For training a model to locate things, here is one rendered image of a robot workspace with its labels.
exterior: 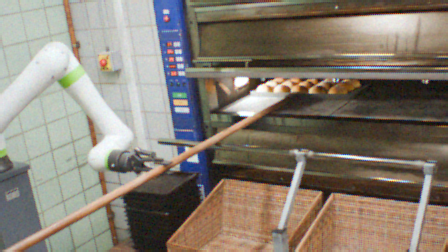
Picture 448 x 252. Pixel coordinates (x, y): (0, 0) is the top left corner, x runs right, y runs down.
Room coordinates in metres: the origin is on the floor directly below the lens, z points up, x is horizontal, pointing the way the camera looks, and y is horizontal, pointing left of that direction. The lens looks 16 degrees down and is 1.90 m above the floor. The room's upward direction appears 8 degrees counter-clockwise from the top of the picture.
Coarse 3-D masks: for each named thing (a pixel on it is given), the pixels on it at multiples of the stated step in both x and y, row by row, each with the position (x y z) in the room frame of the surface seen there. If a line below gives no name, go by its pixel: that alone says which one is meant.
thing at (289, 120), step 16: (224, 112) 2.75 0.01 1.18; (240, 112) 2.71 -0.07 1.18; (256, 112) 2.67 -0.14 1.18; (336, 128) 2.36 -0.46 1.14; (352, 128) 2.32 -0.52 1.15; (368, 128) 2.27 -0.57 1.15; (384, 128) 2.23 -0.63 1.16; (400, 128) 2.19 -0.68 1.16; (416, 128) 2.15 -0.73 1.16; (432, 128) 2.11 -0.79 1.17
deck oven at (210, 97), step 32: (288, 0) 2.46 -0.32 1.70; (320, 0) 2.37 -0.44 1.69; (352, 0) 2.29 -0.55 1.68; (384, 0) 2.21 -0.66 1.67; (416, 0) 2.14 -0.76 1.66; (192, 32) 2.79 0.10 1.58; (192, 64) 2.81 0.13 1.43; (224, 64) 2.69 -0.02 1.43; (256, 64) 2.58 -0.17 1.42; (288, 64) 2.48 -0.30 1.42; (320, 64) 2.39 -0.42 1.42; (352, 64) 2.30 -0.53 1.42; (384, 64) 2.22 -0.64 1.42; (416, 64) 2.14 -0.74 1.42; (224, 96) 2.88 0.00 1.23; (256, 128) 2.61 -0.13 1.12; (288, 128) 2.50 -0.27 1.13; (320, 128) 2.41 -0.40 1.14; (352, 192) 2.33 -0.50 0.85; (384, 192) 2.25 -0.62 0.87; (416, 192) 2.16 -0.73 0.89
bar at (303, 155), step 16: (176, 144) 2.41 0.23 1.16; (192, 144) 2.36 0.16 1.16; (224, 144) 2.27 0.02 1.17; (240, 144) 2.23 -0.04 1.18; (304, 160) 2.03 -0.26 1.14; (336, 160) 1.96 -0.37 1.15; (352, 160) 1.92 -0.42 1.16; (368, 160) 1.88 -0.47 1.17; (384, 160) 1.85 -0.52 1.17; (400, 160) 1.82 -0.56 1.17; (416, 160) 1.79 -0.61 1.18; (432, 160) 1.78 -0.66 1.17; (432, 176) 1.75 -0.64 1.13; (288, 208) 1.93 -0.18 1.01; (416, 224) 1.65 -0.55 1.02; (416, 240) 1.62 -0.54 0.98
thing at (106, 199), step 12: (264, 108) 2.61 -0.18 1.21; (276, 108) 2.65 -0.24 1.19; (252, 120) 2.49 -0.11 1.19; (228, 132) 2.35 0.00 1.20; (204, 144) 2.22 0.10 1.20; (180, 156) 2.11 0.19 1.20; (192, 156) 2.16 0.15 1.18; (156, 168) 2.01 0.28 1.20; (168, 168) 2.04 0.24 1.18; (144, 180) 1.94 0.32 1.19; (120, 192) 1.84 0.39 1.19; (96, 204) 1.76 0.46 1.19; (72, 216) 1.68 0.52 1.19; (84, 216) 1.72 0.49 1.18; (48, 228) 1.61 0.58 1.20; (60, 228) 1.64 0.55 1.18; (24, 240) 1.55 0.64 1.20; (36, 240) 1.56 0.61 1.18
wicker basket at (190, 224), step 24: (216, 192) 2.65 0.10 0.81; (264, 192) 2.55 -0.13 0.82; (288, 192) 2.48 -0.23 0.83; (312, 192) 2.41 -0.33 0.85; (192, 216) 2.49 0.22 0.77; (216, 216) 2.63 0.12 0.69; (240, 216) 2.61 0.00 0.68; (264, 216) 2.53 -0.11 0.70; (312, 216) 2.31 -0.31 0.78; (168, 240) 2.36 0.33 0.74; (192, 240) 2.47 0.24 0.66; (240, 240) 2.55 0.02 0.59; (264, 240) 2.50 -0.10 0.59; (288, 240) 2.14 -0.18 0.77
